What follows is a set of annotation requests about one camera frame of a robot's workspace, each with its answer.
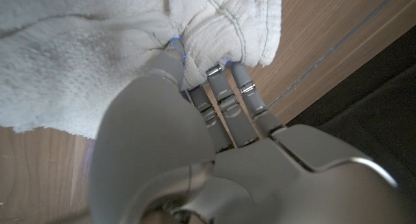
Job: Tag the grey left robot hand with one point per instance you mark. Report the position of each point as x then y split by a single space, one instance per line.
156 136

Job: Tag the white terry cloth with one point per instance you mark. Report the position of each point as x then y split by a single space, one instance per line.
65 55

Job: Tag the grey tape outline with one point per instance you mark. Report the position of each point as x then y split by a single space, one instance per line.
330 51

